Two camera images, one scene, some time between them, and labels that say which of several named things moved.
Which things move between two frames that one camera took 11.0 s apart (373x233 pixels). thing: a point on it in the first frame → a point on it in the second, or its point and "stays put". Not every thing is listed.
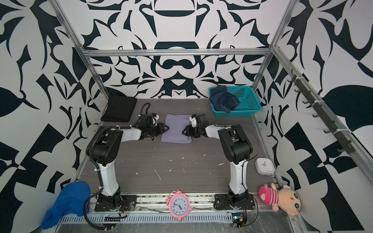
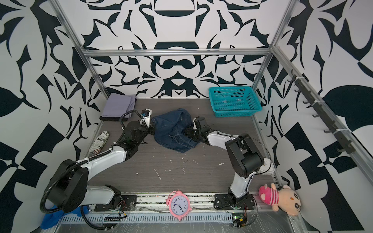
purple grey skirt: [177, 124] → [118, 104]
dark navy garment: [223, 100] → [168, 130]
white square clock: [264, 166] stays put
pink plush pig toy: [286, 199] stays put
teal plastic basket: [249, 104] stays put
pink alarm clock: [179, 205] stays put
